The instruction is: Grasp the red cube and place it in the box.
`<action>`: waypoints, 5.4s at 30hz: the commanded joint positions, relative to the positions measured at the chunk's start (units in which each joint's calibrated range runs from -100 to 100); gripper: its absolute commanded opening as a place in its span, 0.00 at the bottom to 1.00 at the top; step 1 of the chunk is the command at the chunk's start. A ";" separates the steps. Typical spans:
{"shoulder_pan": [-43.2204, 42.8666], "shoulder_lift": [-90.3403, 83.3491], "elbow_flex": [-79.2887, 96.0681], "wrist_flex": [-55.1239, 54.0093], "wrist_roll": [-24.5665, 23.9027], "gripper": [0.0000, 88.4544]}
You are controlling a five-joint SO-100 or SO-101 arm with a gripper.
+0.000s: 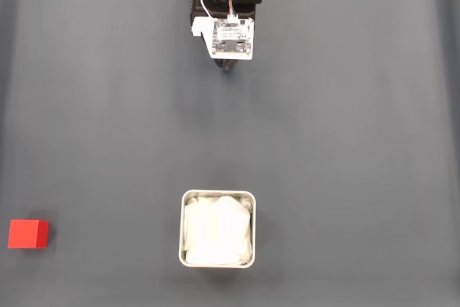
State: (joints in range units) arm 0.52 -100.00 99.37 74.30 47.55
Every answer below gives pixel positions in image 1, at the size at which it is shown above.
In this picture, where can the camera circuit board, white mount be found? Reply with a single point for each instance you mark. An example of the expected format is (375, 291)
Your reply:
(233, 34)

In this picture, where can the red cube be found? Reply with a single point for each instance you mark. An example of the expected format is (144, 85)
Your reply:
(25, 234)

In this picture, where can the square cream box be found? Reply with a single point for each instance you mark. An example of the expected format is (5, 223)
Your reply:
(181, 235)

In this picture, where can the white cloth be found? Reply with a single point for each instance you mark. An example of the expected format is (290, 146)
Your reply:
(215, 231)

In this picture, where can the dark table mat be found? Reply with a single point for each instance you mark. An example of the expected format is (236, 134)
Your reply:
(323, 141)

